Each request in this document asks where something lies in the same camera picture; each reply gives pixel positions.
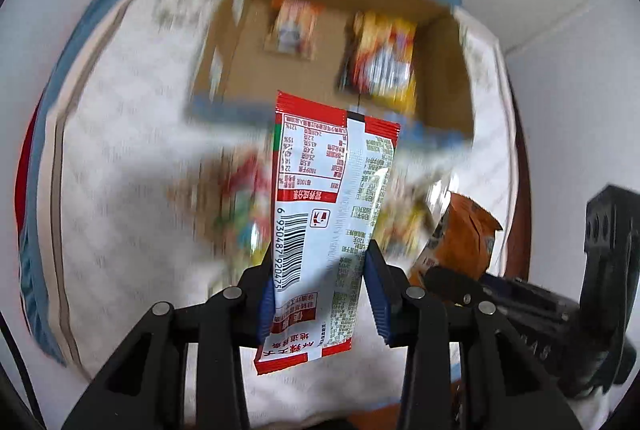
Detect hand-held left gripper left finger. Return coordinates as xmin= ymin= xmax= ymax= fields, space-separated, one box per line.
xmin=61 ymin=260 xmax=277 ymax=430

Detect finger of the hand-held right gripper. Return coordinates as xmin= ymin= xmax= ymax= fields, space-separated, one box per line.
xmin=480 ymin=276 xmax=583 ymax=341
xmin=422 ymin=266 xmax=498 ymax=307

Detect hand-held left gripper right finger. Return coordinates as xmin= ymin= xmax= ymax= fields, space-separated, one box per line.
xmin=363 ymin=240 xmax=585 ymax=430

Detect red and white snack packet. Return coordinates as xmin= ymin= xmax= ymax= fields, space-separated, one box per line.
xmin=253 ymin=90 xmax=402 ymax=376

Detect cardboard box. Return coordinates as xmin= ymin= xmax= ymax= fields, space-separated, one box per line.
xmin=185 ymin=0 xmax=475 ymax=151

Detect colourful candy ball bag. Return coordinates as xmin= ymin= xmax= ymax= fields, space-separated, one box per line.
xmin=200 ymin=150 xmax=273 ymax=263

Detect white quilted blanket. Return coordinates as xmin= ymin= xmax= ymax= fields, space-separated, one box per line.
xmin=37 ymin=0 xmax=521 ymax=426

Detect yellow noodle packet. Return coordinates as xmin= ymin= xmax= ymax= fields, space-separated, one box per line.
xmin=339 ymin=10 xmax=418 ymax=115

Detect red cloth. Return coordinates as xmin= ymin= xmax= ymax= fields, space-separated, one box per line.
xmin=14 ymin=110 xmax=43 ymax=271

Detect orange panda snack packet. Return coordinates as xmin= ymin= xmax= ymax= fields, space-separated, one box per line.
xmin=264 ymin=0 xmax=323 ymax=60

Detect wooden bed frame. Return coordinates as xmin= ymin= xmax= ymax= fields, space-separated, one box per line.
xmin=502 ymin=110 xmax=533 ymax=278

